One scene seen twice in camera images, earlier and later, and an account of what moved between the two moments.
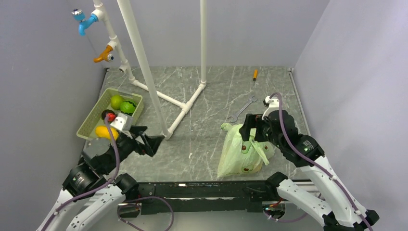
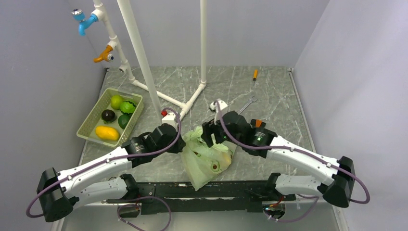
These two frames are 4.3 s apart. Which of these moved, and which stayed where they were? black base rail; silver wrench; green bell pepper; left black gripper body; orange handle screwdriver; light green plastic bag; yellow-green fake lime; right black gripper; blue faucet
Moved: right black gripper; left black gripper body; light green plastic bag
Stayed: orange handle screwdriver; yellow-green fake lime; black base rail; green bell pepper; blue faucet; silver wrench
